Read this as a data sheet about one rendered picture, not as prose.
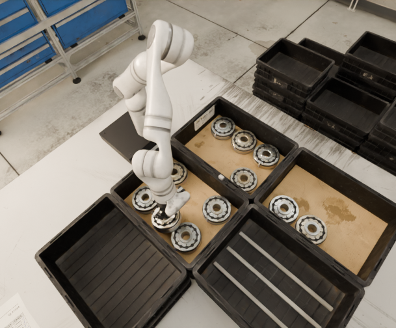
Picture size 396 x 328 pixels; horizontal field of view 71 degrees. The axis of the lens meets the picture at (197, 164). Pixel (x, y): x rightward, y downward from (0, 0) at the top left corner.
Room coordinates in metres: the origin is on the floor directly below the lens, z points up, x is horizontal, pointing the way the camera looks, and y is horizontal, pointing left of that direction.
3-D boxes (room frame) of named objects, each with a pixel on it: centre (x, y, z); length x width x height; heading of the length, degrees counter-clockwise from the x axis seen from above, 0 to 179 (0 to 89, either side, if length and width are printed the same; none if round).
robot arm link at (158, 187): (0.38, 0.12, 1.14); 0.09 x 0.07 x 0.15; 73
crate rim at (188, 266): (0.40, 0.08, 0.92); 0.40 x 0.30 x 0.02; 42
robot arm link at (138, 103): (0.86, 0.23, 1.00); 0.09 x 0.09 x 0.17; 46
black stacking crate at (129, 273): (0.20, 0.30, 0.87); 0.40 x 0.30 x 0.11; 42
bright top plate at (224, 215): (0.37, -0.05, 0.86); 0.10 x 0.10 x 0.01
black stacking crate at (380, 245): (0.31, -0.41, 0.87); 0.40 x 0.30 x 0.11; 42
